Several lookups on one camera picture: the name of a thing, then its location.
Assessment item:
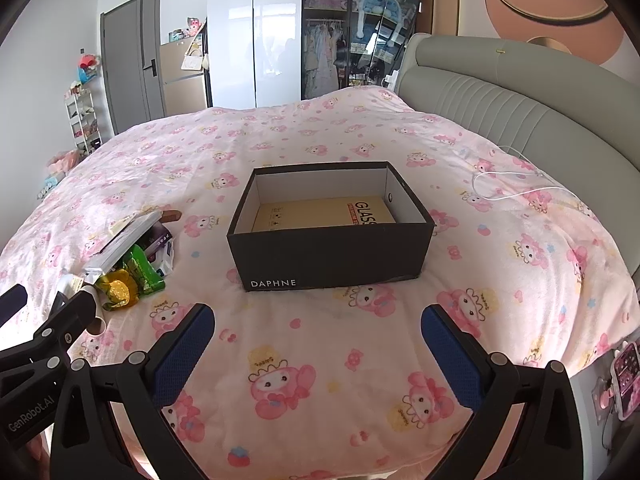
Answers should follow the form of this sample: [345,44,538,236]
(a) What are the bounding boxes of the gold fridge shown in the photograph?
[159,40,211,117]

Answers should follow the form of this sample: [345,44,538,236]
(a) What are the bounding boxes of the grey green padded headboard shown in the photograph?
[395,32,640,273]

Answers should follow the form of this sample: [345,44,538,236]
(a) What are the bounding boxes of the blue plush toy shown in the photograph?
[359,0,401,17]

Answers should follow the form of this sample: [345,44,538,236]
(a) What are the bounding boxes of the pile of plush toys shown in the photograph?
[35,149,84,199]

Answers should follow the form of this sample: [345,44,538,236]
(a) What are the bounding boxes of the white booklet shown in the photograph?
[85,211,163,273]

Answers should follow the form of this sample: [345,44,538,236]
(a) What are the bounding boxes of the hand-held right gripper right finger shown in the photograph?
[420,304,589,480]

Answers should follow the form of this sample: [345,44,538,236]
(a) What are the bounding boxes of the toys on fridge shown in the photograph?
[167,16,208,44]

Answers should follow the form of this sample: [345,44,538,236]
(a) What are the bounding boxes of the grey door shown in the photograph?
[100,0,166,136]

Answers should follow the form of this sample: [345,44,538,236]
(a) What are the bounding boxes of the glass door closet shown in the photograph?
[301,0,401,102]

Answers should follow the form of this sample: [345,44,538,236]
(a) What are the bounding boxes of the white cable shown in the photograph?
[457,145,572,207]

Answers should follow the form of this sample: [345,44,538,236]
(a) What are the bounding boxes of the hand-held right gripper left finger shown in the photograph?
[50,303,216,480]

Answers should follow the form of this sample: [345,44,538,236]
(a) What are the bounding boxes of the pink printed blanket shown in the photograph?
[0,85,640,480]

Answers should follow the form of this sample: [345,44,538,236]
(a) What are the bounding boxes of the white tote bag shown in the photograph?
[181,40,209,71]

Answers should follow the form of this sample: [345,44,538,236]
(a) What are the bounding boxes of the light blue packet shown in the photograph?
[150,240,176,279]

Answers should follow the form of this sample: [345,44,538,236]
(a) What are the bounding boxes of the black shoebox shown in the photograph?
[226,161,435,293]

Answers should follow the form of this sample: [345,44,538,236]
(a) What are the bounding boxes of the green snack packet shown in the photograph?
[122,244,166,294]

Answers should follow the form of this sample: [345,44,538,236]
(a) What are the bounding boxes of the flat yellow box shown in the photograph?
[251,195,398,233]

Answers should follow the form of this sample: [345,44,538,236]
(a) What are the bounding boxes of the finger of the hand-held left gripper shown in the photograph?
[0,284,29,329]
[30,290,99,356]

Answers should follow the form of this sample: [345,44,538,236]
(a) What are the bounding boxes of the pink phone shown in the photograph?
[610,342,640,421]

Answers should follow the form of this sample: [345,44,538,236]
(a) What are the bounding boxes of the small black box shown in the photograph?
[142,227,174,254]

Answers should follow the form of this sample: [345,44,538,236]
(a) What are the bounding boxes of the white shelf rack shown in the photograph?
[64,87,104,157]

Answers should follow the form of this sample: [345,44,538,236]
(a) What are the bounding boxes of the white glossy wardrobe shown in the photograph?
[206,0,306,110]

